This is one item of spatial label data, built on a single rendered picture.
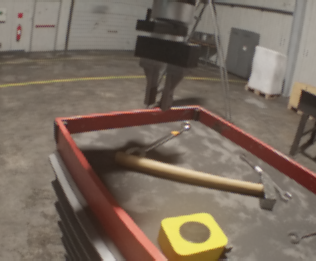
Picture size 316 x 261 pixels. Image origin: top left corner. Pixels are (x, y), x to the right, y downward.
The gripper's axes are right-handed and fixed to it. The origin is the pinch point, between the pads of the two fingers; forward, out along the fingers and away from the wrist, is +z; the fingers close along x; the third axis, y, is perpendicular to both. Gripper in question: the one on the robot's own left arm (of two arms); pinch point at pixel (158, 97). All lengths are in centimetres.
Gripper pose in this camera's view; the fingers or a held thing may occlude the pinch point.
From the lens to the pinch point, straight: 55.3
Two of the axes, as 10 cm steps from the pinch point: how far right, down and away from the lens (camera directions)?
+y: 5.4, -2.6, 8.0
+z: -1.5, 9.1, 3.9
